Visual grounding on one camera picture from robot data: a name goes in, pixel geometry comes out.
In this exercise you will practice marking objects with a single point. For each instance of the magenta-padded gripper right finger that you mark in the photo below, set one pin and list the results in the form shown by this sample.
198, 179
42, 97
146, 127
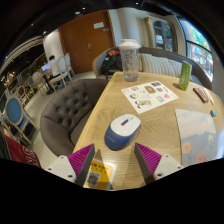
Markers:
163, 166

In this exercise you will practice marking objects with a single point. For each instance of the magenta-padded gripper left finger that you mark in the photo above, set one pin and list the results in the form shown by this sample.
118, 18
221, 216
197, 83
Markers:
63, 168

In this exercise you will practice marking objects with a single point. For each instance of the white and blue computer mouse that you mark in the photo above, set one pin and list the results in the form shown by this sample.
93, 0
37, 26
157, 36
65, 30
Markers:
121, 131

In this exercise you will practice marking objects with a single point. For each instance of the painted sky print mouse pad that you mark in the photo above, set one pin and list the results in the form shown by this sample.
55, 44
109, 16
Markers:
196, 133

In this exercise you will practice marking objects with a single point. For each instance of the yellow code card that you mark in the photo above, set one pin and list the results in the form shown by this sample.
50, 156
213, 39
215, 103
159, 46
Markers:
100, 173

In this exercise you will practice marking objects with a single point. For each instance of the red cloth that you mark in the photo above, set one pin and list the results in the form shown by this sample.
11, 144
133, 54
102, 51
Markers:
21, 151

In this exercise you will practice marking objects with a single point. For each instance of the grey tufted armchair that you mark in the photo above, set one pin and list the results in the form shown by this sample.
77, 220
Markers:
66, 113

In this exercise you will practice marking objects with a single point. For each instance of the white sticker sheet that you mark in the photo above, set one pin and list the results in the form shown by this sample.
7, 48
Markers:
148, 96

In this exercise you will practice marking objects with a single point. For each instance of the blue padded chair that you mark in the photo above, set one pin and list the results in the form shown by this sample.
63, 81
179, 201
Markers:
14, 111

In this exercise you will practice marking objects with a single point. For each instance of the black and red flat box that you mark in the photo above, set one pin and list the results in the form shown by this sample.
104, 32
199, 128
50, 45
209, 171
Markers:
200, 94

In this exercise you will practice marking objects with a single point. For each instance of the green drink can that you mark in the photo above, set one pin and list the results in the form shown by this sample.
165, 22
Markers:
185, 76

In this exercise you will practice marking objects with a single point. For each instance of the striped cushion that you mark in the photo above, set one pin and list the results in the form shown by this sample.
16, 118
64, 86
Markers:
176, 68
155, 65

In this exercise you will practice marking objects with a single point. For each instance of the group of white chairs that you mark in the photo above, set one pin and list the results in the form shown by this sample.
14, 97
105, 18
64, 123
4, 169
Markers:
63, 68

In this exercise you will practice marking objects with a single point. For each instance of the curved brown sofa bench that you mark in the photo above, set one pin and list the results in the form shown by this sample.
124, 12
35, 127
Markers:
196, 71

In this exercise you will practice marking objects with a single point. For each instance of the person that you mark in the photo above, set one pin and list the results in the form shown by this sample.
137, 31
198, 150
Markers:
51, 65

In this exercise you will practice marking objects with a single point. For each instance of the clear plastic shaker bottle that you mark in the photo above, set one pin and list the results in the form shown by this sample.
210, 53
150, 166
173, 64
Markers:
130, 61

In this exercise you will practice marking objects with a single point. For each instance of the black backpack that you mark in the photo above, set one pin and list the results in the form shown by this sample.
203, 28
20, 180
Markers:
110, 63

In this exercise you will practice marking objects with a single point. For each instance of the large window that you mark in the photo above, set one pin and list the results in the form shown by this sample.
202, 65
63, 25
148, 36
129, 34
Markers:
198, 46

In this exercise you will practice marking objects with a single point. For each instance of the brown wooden door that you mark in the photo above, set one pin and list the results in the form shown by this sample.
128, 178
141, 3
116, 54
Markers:
83, 43

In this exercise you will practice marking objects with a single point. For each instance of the arched glass cabinet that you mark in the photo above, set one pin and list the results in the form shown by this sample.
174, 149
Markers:
161, 33

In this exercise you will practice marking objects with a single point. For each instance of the white door sign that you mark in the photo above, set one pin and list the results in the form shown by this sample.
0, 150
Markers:
98, 25

